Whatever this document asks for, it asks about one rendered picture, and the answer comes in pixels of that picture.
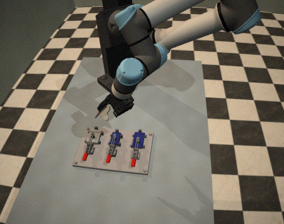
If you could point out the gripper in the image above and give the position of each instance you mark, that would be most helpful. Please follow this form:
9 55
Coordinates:
120 106

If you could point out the grey toggle clamp with red handle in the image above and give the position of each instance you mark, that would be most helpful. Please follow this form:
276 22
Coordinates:
134 155

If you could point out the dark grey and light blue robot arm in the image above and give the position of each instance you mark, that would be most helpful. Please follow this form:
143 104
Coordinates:
150 47

